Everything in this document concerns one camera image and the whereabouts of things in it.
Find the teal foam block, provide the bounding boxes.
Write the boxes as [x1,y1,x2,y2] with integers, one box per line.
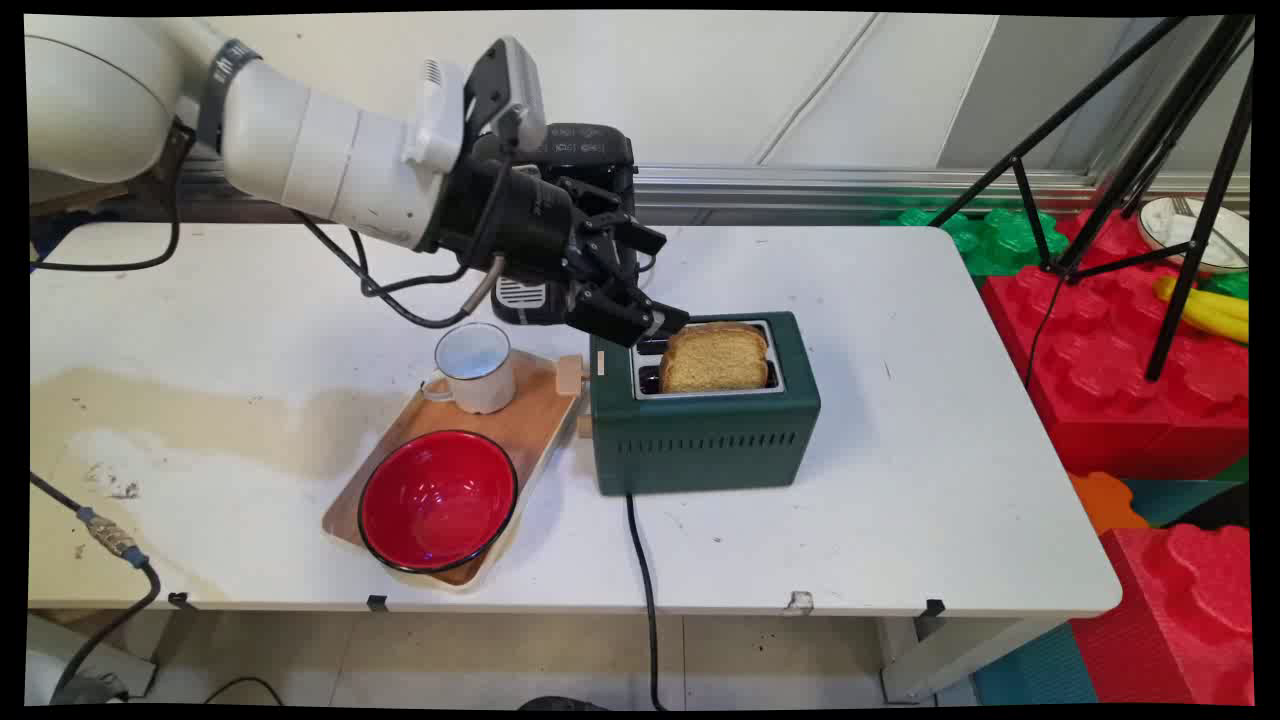
[1124,477,1252,530]

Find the teal floor mat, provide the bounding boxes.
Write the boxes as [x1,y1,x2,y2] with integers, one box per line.
[973,622,1100,707]

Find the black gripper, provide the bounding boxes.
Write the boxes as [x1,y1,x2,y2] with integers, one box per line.
[430,150,691,348]

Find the brown bread slice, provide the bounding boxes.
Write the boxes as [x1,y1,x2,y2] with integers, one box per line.
[658,321,772,394]

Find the black toaster power cable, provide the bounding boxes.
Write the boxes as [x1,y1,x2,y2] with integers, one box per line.
[624,493,668,711]

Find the black tripod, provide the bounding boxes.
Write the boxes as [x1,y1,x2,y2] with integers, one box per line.
[929,14,1257,384]

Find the black cable with metal connector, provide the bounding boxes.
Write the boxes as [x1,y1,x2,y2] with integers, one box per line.
[27,469,163,703]

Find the red bowl with black rim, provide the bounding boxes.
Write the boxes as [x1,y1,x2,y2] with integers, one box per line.
[357,429,520,576]

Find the large red foam block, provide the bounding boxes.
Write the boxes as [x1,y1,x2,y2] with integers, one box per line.
[979,208,1252,480]

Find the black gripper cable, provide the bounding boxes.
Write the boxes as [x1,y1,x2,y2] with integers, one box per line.
[294,208,504,331]

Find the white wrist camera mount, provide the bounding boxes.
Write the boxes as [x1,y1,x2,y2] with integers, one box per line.
[403,58,469,173]

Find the yellow toy banana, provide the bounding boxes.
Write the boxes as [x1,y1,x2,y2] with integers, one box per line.
[1152,275,1252,346]

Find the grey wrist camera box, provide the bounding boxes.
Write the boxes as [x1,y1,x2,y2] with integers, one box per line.
[463,37,548,153]

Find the green foam block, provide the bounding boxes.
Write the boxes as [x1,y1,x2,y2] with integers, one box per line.
[879,206,1072,278]

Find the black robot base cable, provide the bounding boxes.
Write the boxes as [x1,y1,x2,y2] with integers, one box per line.
[29,120,198,274]

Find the white enamel mug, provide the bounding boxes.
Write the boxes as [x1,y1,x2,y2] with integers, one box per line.
[421,321,519,416]

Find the white plate with cutlery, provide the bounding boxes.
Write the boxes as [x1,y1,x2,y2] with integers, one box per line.
[1137,195,1252,275]

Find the green two-slot toaster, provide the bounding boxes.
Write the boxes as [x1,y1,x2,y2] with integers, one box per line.
[588,311,823,498]

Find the orange foam piece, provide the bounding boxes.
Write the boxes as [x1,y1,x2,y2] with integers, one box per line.
[1067,471,1152,537]

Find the black coffee machine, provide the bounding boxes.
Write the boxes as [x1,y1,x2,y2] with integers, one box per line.
[493,123,642,327]

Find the wooden serving tray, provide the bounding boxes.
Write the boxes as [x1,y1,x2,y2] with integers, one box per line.
[321,349,584,592]

